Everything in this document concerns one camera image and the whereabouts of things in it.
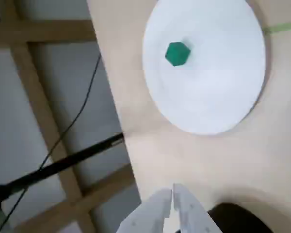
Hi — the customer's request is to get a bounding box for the black tripod pole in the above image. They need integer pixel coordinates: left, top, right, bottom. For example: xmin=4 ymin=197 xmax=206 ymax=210
xmin=0 ymin=132 xmax=125 ymax=212

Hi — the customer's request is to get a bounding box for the thin black cable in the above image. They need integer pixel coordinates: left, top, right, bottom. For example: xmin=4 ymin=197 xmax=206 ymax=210
xmin=0 ymin=52 xmax=102 ymax=233

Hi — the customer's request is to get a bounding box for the white round plate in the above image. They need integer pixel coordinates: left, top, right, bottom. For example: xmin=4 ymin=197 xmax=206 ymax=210
xmin=142 ymin=0 xmax=267 ymax=135

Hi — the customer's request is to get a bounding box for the green cube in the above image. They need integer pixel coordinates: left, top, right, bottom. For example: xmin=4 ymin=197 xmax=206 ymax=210
xmin=164 ymin=41 xmax=192 ymax=67

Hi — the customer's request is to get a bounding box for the short green tape strip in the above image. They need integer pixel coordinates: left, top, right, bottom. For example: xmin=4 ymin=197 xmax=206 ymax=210
xmin=261 ymin=22 xmax=291 ymax=35

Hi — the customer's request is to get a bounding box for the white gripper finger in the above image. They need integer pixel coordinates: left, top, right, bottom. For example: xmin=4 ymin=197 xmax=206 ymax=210
xmin=173 ymin=183 xmax=220 ymax=233
xmin=116 ymin=188 xmax=173 ymax=233

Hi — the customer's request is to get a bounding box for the wooden frame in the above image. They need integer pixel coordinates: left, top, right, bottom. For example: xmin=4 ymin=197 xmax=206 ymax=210
xmin=0 ymin=0 xmax=138 ymax=233

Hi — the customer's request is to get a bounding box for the black round bin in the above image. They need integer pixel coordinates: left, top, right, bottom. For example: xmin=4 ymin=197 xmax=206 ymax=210
xmin=207 ymin=202 xmax=280 ymax=233

